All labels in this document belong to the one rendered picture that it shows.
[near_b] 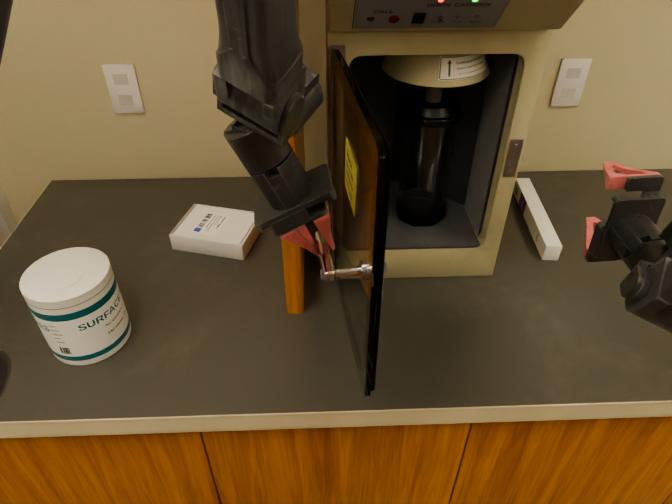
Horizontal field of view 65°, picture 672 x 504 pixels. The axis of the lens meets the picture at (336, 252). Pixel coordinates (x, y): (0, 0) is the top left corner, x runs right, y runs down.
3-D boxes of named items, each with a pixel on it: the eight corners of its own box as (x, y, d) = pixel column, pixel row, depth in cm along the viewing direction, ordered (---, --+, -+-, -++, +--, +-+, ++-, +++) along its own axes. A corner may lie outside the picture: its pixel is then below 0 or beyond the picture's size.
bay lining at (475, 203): (340, 180, 117) (341, 10, 94) (455, 178, 117) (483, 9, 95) (345, 248, 97) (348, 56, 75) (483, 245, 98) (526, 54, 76)
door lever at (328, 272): (352, 238, 72) (352, 223, 70) (365, 284, 64) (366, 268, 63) (313, 242, 71) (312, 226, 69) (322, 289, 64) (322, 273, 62)
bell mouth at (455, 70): (376, 51, 93) (378, 18, 90) (474, 49, 94) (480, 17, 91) (387, 89, 80) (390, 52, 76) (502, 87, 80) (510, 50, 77)
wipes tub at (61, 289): (68, 311, 95) (39, 246, 86) (140, 309, 96) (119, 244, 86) (39, 368, 85) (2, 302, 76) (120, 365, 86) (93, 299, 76)
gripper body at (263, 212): (260, 207, 67) (229, 162, 63) (332, 173, 66) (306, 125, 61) (262, 237, 62) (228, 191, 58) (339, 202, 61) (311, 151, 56)
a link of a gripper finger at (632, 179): (636, 147, 74) (671, 182, 67) (621, 190, 79) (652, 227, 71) (588, 150, 74) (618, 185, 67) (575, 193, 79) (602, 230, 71)
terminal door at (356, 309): (336, 264, 98) (337, 45, 73) (370, 401, 74) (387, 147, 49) (332, 265, 98) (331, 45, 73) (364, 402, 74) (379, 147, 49)
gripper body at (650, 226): (660, 190, 69) (691, 223, 63) (635, 250, 75) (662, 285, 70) (610, 193, 69) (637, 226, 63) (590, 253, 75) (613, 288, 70)
